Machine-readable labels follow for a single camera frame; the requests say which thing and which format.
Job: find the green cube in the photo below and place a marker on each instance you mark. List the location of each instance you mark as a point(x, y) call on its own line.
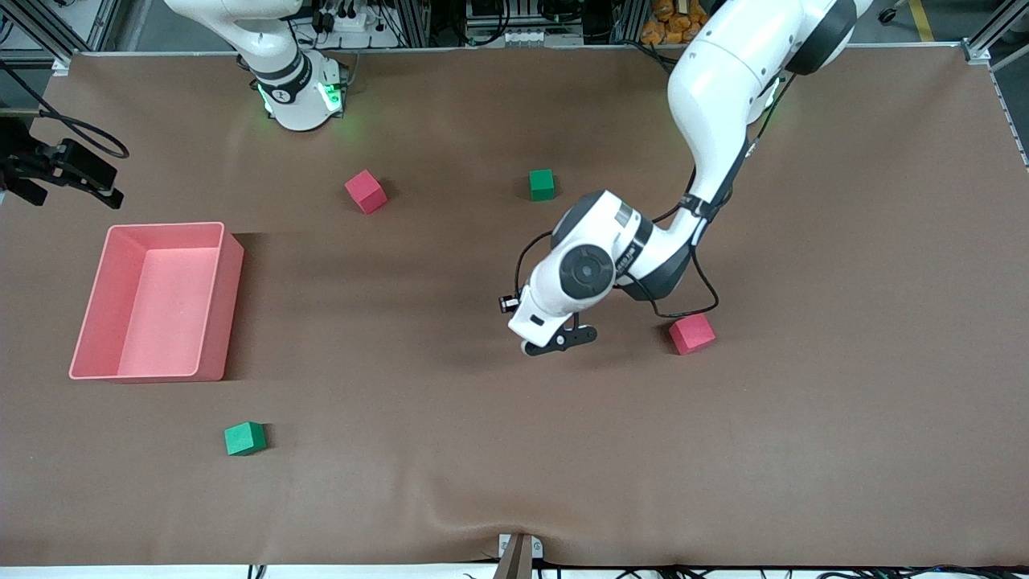
point(243, 439)
point(542, 185)

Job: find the pink plastic bin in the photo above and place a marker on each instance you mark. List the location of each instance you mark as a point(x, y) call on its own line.
point(161, 305)

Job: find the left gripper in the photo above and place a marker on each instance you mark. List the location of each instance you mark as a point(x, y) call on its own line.
point(504, 307)

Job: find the aluminium frame post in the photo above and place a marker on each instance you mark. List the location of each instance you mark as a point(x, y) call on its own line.
point(414, 24)
point(629, 22)

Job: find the aluminium frame profile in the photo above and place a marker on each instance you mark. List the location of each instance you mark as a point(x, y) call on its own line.
point(106, 24)
point(997, 24)

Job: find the brown table mat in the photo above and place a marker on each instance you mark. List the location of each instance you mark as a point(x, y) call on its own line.
point(482, 442)

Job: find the white power strip with plugs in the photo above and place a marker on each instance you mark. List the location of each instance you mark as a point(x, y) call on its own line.
point(354, 20)

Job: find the pile of orange objects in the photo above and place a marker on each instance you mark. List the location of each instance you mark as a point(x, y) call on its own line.
point(675, 28)

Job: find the metal bracket with brown post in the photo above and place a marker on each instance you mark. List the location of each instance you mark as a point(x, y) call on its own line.
point(518, 559)

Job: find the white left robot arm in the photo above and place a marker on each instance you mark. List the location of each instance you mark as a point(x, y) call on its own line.
point(723, 88)

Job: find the pink-red cube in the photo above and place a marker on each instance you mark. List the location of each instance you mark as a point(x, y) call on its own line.
point(366, 191)
point(691, 334)

